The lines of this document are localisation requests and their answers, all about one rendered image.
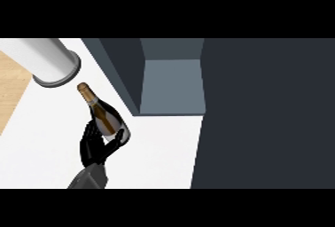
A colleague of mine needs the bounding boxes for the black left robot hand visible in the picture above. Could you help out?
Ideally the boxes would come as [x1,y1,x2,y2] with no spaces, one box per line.
[79,119,126,168]

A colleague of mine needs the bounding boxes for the dark grey cabinet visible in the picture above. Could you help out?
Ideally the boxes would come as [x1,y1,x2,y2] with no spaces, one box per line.
[80,38,207,117]

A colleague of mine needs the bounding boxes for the dark wine bottle gold neck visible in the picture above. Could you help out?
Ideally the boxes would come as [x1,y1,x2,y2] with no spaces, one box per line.
[76,82,133,145]

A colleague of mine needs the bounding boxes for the white cylinder with grey rim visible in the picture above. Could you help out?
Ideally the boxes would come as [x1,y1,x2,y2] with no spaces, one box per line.
[0,38,83,89]

